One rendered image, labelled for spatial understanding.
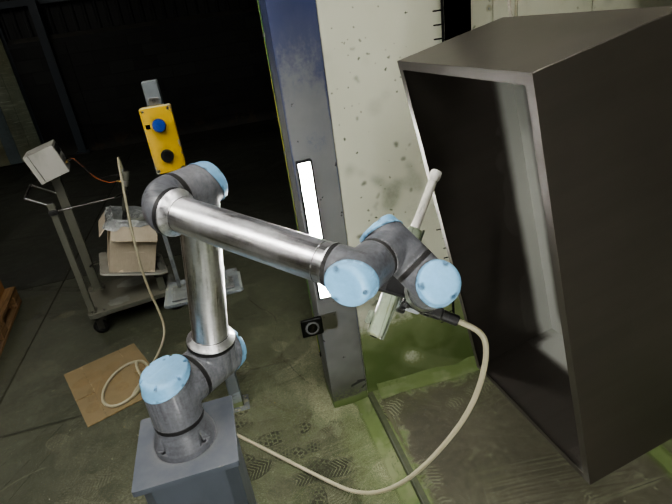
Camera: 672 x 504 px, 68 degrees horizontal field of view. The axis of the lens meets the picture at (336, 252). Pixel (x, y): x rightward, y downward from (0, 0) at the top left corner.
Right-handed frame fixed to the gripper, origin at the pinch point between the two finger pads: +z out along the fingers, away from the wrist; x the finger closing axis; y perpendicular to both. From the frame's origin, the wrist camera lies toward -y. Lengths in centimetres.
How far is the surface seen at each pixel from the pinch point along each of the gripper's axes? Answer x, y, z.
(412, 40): 101, -25, 41
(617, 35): 52, 15, -51
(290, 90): 64, -60, 41
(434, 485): -54, 47, 79
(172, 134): 36, -100, 55
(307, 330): -15, -23, 98
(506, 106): 71, 12, 13
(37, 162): 22, -224, 175
